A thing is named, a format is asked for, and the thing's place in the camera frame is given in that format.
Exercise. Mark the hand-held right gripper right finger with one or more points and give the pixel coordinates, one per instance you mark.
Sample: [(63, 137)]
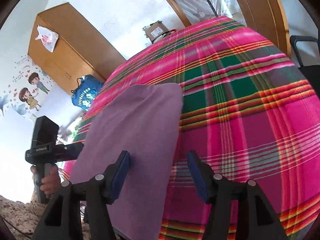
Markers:
[(198, 177)]

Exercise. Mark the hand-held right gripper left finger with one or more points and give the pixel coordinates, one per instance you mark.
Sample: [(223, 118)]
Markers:
[(122, 172)]

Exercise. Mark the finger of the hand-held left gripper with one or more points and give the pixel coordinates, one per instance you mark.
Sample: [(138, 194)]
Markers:
[(72, 151)]

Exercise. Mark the purple pants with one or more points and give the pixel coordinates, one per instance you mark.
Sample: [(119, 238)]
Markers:
[(140, 142)]

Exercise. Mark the person's left forearm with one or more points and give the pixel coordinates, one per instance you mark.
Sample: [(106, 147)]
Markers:
[(22, 217)]

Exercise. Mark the person's left hand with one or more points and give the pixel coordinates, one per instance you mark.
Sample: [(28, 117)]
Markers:
[(50, 182)]

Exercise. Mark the blue printed tote bag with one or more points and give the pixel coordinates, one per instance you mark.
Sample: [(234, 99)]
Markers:
[(86, 95)]

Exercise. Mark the pink plaid blanket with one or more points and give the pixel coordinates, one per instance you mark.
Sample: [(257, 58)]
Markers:
[(237, 105)]

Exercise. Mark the wooden wardrobe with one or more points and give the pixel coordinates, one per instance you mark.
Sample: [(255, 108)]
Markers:
[(70, 50)]

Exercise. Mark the white plastic bag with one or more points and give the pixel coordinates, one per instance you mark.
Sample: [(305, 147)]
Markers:
[(47, 38)]

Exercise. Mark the cardboard box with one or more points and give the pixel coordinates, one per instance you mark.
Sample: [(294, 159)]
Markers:
[(156, 31)]

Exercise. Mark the black mesh office chair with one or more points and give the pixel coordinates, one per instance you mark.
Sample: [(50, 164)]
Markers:
[(305, 52)]

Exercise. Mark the printed plastic door curtain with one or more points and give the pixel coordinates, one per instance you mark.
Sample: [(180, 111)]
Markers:
[(205, 0)]

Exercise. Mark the wooden door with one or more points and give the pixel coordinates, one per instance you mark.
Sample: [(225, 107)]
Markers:
[(265, 12)]

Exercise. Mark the cartoon wall sticker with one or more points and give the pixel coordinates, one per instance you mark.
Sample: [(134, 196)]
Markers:
[(22, 92)]

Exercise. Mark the wooden door frame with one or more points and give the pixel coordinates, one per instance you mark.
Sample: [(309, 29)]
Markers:
[(172, 2)]

